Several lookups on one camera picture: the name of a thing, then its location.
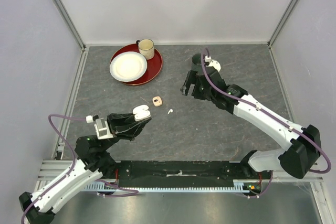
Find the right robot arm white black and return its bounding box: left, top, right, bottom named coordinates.
left=181, top=67, right=321, bottom=179

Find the beige earbud charging case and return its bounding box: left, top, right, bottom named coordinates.
left=152, top=96, right=163, bottom=107

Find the slotted grey cable duct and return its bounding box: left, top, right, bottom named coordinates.
left=81, top=182, right=257, bottom=193

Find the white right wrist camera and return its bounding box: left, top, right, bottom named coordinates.
left=204, top=55, right=221, bottom=72

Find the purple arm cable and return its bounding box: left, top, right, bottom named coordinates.
left=20, top=113, right=89, bottom=224
left=201, top=48, right=332, bottom=174

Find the dark green mug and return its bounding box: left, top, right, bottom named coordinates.
left=191, top=53, right=202, bottom=72

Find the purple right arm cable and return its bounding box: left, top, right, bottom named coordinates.
left=201, top=48, right=332, bottom=174

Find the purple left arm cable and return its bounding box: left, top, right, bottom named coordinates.
left=20, top=113, right=89, bottom=224

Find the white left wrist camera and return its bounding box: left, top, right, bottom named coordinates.
left=86, top=115, right=114, bottom=140

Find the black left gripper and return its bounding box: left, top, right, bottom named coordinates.
left=100, top=110, right=152, bottom=152

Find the white paper plate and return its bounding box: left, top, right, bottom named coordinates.
left=109, top=51, right=147, bottom=82

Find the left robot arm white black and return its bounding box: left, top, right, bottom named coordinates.
left=19, top=109, right=151, bottom=223

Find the cream ceramic mug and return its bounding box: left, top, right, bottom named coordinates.
left=136, top=39, right=155, bottom=60

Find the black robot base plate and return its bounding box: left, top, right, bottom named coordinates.
left=103, top=158, right=271, bottom=189

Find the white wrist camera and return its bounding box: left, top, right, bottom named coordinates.
left=204, top=55, right=221, bottom=72
left=86, top=115, right=114, bottom=140

